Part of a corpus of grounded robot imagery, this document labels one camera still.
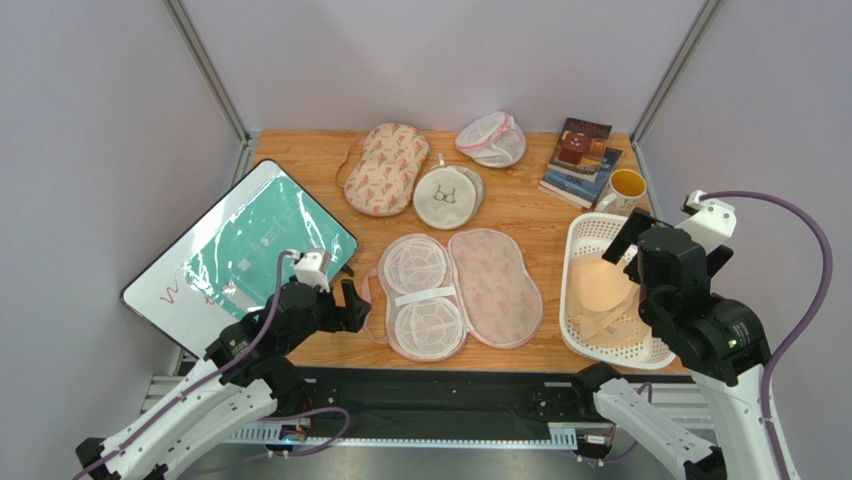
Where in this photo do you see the beige padded bra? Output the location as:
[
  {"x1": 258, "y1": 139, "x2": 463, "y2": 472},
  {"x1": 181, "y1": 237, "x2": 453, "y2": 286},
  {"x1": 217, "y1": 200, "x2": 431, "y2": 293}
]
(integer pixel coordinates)
[{"x1": 566, "y1": 254, "x2": 650, "y2": 348}]

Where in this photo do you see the floral mesh laundry bag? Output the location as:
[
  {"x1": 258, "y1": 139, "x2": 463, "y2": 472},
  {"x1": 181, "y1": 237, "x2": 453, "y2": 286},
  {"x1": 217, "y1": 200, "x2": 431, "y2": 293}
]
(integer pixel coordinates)
[
  {"x1": 361, "y1": 228, "x2": 544, "y2": 363},
  {"x1": 337, "y1": 122, "x2": 430, "y2": 217}
]

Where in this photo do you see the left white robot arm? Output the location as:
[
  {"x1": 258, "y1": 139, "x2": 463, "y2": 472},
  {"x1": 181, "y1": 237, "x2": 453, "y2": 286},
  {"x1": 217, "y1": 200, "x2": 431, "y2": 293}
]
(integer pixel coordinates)
[{"x1": 75, "y1": 279, "x2": 372, "y2": 479}]

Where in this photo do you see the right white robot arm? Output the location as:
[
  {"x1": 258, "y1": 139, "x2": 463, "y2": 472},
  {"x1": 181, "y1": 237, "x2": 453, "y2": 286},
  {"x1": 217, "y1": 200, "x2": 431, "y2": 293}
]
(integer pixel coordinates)
[{"x1": 572, "y1": 206, "x2": 798, "y2": 479}]

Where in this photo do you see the white yellow-inside mug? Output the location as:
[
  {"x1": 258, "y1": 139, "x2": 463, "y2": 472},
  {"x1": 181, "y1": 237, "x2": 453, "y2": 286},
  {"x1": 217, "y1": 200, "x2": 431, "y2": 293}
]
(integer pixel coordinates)
[{"x1": 593, "y1": 169, "x2": 647, "y2": 216}]

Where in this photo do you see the bottom blue book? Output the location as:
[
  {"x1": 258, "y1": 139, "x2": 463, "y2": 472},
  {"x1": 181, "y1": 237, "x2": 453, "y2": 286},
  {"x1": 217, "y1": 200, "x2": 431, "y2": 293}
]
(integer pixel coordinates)
[{"x1": 538, "y1": 148, "x2": 623, "y2": 209}]

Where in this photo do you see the teal sheet in plastic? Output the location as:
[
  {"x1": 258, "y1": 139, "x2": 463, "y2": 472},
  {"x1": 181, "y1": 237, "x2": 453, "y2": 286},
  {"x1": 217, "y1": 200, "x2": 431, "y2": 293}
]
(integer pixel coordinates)
[{"x1": 182, "y1": 174, "x2": 358, "y2": 319}]

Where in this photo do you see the white perforated plastic basket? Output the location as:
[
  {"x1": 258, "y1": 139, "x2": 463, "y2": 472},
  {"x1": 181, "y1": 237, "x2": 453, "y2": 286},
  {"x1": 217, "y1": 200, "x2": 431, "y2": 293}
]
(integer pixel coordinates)
[{"x1": 559, "y1": 213, "x2": 675, "y2": 370}]

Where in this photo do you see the white drawing board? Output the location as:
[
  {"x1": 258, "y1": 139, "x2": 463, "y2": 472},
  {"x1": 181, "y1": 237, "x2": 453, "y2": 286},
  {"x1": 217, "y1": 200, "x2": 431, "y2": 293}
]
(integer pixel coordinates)
[{"x1": 121, "y1": 160, "x2": 350, "y2": 358}]

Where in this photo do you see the top book dark cover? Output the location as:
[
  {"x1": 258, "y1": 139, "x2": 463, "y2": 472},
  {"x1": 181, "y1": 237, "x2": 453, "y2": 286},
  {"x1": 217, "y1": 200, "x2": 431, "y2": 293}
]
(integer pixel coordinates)
[{"x1": 548, "y1": 117, "x2": 612, "y2": 181}]

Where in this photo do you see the round white mesh bag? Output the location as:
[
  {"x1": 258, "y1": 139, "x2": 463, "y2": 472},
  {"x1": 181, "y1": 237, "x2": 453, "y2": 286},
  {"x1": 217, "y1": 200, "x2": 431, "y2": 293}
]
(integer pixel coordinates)
[{"x1": 412, "y1": 154, "x2": 485, "y2": 231}]

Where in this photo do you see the white pink-trimmed mesh bag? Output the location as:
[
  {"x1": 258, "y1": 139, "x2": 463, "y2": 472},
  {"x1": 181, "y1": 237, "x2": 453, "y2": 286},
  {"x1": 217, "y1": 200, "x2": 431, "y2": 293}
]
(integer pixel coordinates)
[{"x1": 455, "y1": 111, "x2": 527, "y2": 169}]

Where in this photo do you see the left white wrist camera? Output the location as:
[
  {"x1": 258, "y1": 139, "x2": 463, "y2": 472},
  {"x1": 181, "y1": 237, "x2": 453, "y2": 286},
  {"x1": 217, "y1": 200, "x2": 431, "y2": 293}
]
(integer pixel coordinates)
[{"x1": 284, "y1": 248, "x2": 332, "y2": 293}]

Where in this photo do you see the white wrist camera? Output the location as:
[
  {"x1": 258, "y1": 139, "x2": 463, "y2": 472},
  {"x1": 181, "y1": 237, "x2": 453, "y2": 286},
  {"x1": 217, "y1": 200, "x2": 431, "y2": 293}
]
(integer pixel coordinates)
[
  {"x1": 284, "y1": 248, "x2": 332, "y2": 293},
  {"x1": 675, "y1": 190, "x2": 737, "y2": 254}
]

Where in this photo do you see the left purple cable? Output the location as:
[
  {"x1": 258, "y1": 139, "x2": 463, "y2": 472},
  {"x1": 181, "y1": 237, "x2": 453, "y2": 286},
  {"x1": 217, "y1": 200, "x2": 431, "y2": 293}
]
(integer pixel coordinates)
[{"x1": 69, "y1": 250, "x2": 352, "y2": 480}]

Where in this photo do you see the purple cable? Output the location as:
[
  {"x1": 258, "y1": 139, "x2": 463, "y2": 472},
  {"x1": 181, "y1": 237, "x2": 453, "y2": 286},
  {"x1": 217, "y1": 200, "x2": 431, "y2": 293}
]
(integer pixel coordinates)
[
  {"x1": 69, "y1": 250, "x2": 352, "y2": 480},
  {"x1": 698, "y1": 190, "x2": 834, "y2": 480}
]

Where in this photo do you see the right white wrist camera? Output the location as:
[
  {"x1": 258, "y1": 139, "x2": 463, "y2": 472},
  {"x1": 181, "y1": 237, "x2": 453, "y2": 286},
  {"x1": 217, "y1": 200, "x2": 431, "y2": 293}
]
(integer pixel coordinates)
[{"x1": 675, "y1": 190, "x2": 737, "y2": 254}]

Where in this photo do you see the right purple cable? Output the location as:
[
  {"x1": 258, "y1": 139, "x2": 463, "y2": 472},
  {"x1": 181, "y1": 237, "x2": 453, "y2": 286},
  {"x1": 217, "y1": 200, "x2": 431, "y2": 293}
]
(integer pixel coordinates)
[{"x1": 698, "y1": 190, "x2": 834, "y2": 480}]

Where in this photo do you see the aluminium frame rail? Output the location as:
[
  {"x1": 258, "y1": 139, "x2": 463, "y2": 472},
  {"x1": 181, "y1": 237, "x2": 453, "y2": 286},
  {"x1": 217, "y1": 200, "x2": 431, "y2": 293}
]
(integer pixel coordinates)
[{"x1": 118, "y1": 373, "x2": 760, "y2": 480}]

